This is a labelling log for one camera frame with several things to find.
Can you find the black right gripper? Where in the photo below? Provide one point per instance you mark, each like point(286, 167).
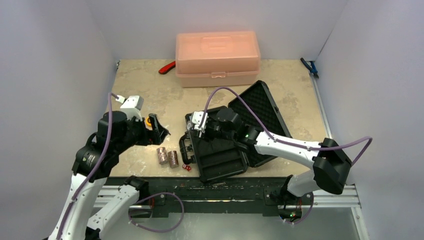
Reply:
point(191, 133)

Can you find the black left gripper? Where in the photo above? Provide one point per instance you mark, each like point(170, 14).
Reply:
point(156, 135)

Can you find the poker chip stack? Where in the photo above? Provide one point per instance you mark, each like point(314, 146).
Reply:
point(162, 155)
point(173, 159)

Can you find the black plastic poker case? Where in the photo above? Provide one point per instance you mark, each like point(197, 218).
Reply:
point(220, 158)

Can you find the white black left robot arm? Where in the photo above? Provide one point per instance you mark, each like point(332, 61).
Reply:
point(117, 131)

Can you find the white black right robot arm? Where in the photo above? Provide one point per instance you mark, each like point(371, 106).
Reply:
point(328, 164)

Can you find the yellow tape measure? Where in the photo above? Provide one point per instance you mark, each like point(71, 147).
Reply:
point(148, 122)

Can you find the red dice pair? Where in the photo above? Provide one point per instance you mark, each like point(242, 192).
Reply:
point(186, 167)

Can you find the translucent pink plastic toolbox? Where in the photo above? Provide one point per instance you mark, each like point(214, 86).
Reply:
point(214, 59)

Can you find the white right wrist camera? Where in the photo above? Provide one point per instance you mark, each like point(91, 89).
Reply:
point(197, 121)

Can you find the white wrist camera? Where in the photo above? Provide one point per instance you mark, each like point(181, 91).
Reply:
point(131, 106)
point(197, 121)

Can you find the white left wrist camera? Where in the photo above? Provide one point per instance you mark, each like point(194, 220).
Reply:
point(131, 106)

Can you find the black metal base frame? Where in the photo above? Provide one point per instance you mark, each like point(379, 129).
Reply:
point(240, 195)

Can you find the red handled utility knife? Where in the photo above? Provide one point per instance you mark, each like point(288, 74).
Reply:
point(165, 69)

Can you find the blue handled pliers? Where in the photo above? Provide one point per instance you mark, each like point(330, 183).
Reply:
point(311, 67)

